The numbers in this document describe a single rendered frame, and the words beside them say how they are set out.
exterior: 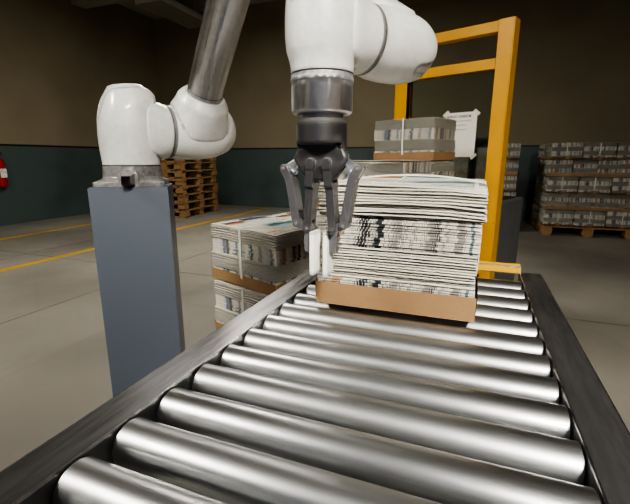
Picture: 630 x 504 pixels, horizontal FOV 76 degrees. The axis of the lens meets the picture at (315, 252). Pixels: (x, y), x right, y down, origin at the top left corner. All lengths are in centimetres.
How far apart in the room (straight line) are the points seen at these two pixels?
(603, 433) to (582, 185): 628
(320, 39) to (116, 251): 85
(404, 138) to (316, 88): 183
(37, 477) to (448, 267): 60
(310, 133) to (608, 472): 50
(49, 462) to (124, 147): 89
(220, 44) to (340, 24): 64
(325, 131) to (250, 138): 898
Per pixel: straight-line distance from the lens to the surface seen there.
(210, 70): 123
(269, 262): 142
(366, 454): 44
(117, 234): 123
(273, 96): 935
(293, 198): 63
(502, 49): 282
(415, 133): 236
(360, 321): 74
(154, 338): 131
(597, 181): 680
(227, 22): 119
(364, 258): 74
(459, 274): 72
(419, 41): 72
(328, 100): 59
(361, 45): 63
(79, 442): 50
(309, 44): 60
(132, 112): 123
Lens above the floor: 107
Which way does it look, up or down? 13 degrees down
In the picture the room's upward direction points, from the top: straight up
